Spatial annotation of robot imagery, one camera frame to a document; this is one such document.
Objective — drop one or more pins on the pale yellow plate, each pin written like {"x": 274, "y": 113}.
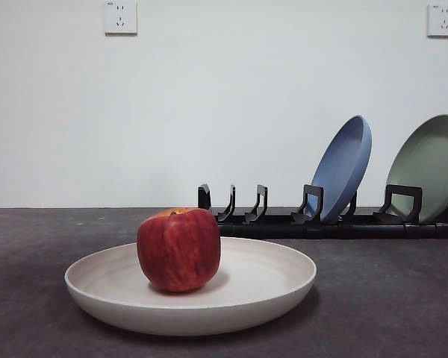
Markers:
{"x": 265, "y": 283}

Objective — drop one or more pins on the black plate rack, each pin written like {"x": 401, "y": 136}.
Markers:
{"x": 283, "y": 227}

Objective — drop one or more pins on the red apple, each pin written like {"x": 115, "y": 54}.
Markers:
{"x": 179, "y": 250}

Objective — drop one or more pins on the white wall socket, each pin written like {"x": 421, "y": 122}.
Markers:
{"x": 443, "y": 20}
{"x": 121, "y": 18}

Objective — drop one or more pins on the blue plate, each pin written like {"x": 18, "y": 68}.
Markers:
{"x": 339, "y": 175}

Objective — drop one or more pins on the green plate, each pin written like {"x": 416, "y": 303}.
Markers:
{"x": 429, "y": 171}

